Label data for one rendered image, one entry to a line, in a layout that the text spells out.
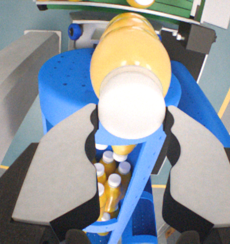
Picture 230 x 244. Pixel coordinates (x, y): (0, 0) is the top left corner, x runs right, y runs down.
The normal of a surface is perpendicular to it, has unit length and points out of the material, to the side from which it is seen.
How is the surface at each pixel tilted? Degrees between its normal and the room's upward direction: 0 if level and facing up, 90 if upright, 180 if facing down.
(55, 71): 90
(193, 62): 0
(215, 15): 0
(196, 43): 0
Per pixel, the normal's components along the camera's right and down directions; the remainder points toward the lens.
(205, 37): 0.00, 0.62
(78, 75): 0.13, -0.78
